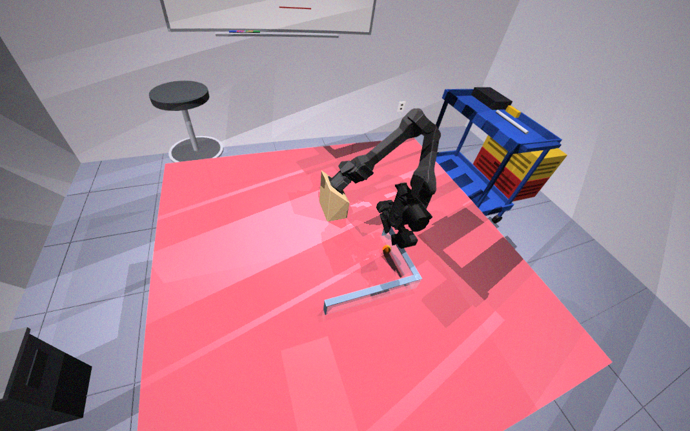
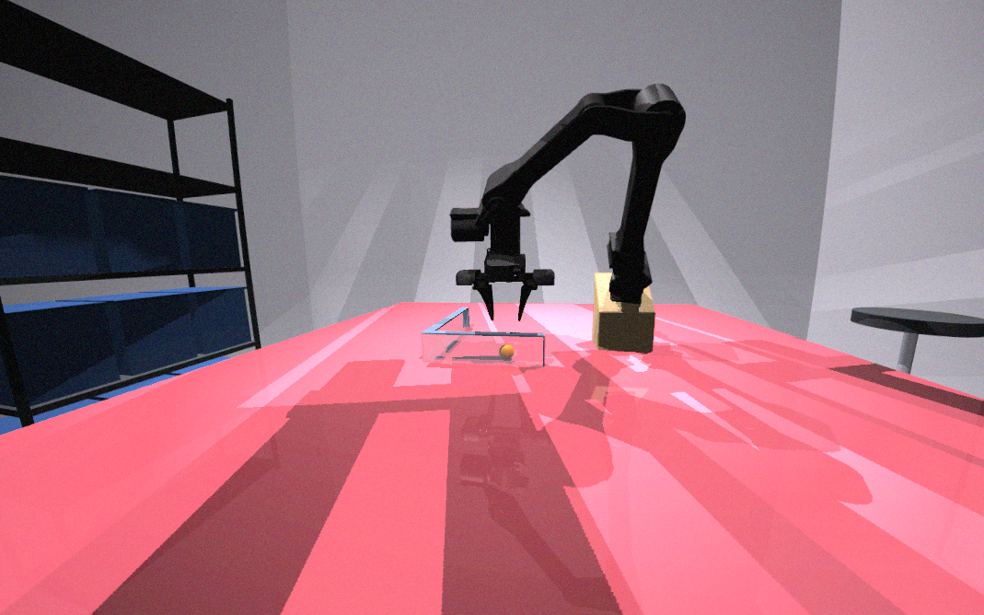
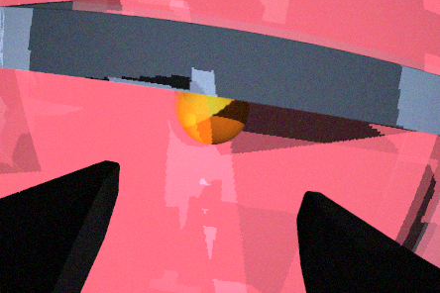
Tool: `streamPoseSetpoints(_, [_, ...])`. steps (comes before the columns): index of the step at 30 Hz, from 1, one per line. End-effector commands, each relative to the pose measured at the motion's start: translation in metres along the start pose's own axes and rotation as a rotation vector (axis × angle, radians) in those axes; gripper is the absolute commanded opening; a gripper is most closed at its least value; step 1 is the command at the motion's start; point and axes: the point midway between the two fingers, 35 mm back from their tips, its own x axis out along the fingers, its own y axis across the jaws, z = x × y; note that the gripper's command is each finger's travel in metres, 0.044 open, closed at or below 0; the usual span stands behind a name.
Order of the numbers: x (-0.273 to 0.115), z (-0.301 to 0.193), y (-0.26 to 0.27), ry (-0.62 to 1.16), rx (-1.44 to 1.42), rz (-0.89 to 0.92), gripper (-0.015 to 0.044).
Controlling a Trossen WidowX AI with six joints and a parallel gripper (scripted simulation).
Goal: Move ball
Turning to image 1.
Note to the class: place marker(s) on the clear glass l-shaped wall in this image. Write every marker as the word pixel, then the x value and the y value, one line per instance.
pixel 385 293

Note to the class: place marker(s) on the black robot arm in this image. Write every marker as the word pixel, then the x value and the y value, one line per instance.
pixel 413 202

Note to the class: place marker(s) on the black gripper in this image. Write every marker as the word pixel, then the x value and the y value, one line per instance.
pixel 392 218

